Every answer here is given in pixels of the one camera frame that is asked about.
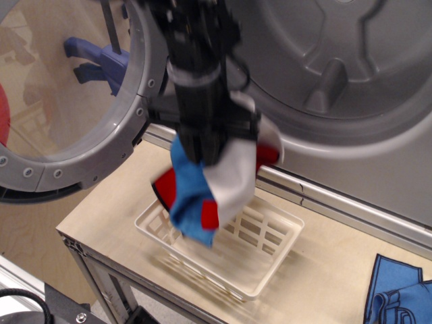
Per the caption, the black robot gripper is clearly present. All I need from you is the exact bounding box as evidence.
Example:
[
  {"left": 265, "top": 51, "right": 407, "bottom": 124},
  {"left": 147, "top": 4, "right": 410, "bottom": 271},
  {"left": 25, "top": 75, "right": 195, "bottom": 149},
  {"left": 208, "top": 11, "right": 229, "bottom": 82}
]
[{"left": 148, "top": 84, "right": 263, "bottom": 167}]

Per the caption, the grey white cloth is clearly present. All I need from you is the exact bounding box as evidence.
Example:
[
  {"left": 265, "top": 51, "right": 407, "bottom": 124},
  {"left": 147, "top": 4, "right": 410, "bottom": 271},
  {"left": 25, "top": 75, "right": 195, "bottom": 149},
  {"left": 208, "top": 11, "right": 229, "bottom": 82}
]
[{"left": 202, "top": 90, "right": 285, "bottom": 230}]

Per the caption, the blue cloth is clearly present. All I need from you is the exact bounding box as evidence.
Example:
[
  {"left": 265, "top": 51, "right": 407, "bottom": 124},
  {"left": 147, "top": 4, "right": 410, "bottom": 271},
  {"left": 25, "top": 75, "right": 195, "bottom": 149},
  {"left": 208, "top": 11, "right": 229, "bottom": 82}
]
[
  {"left": 363, "top": 254, "right": 431, "bottom": 323},
  {"left": 169, "top": 136, "right": 215, "bottom": 248}
]

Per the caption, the red cloth with black trim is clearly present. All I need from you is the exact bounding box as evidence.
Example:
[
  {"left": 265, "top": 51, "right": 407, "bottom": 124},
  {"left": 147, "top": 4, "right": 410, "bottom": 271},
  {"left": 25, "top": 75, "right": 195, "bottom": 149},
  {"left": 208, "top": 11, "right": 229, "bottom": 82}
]
[{"left": 151, "top": 143, "right": 280, "bottom": 231}]

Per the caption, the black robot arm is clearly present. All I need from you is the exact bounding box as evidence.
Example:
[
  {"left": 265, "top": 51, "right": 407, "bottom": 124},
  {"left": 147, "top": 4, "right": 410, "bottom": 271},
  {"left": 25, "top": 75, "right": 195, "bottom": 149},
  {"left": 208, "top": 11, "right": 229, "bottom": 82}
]
[{"left": 139, "top": 1, "right": 261, "bottom": 166}]

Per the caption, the grey round machine door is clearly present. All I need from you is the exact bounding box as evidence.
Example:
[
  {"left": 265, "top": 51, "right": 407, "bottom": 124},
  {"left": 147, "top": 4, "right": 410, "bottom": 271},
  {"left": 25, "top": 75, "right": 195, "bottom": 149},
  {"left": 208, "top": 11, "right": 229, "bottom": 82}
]
[{"left": 1, "top": 1, "right": 167, "bottom": 205}]

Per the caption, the white plastic laundry basket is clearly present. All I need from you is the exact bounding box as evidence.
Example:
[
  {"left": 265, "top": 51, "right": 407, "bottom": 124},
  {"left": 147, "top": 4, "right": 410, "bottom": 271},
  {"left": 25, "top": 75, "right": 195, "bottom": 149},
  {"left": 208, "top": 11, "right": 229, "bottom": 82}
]
[{"left": 135, "top": 197, "right": 304, "bottom": 301}]

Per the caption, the grey washing machine drum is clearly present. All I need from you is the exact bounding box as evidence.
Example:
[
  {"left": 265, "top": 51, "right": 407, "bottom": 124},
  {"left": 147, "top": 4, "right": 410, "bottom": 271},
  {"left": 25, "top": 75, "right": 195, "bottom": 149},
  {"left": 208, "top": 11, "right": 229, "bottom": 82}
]
[{"left": 225, "top": 1, "right": 431, "bottom": 226}]

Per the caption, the red round object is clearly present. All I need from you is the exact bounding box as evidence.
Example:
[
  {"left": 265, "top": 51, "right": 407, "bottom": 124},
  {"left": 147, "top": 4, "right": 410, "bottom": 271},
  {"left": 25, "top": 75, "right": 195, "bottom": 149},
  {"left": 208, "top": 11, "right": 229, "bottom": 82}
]
[{"left": 0, "top": 86, "right": 11, "bottom": 146}]

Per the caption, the blue cloth on table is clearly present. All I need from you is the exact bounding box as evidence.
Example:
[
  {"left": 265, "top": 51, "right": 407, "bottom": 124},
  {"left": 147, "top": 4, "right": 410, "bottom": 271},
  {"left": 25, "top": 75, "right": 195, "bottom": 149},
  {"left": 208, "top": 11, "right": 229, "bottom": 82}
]
[{"left": 363, "top": 254, "right": 431, "bottom": 323}]

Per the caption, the blue clamp handle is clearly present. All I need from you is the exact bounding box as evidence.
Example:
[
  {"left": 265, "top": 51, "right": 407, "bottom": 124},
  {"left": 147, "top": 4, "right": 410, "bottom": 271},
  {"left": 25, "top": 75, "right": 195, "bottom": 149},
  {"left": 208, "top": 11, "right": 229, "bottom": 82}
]
[{"left": 63, "top": 37, "right": 130, "bottom": 96}]

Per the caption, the aluminium table frame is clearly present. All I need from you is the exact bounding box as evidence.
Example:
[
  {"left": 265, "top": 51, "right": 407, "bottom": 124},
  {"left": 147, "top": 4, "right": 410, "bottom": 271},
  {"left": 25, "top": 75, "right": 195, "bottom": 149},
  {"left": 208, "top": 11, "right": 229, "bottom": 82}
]
[{"left": 60, "top": 232, "right": 221, "bottom": 323}]

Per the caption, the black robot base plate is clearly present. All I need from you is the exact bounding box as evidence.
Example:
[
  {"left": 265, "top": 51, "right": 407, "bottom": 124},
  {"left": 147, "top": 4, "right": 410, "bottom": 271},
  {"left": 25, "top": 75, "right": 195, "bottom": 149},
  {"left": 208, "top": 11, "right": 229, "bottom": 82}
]
[{"left": 0, "top": 282, "right": 92, "bottom": 324}]

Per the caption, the black cable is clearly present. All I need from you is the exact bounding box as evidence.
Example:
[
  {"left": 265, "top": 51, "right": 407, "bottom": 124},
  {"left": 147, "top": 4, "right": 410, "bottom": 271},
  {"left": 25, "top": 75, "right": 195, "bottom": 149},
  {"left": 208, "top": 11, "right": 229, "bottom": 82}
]
[{"left": 0, "top": 288, "right": 53, "bottom": 324}]

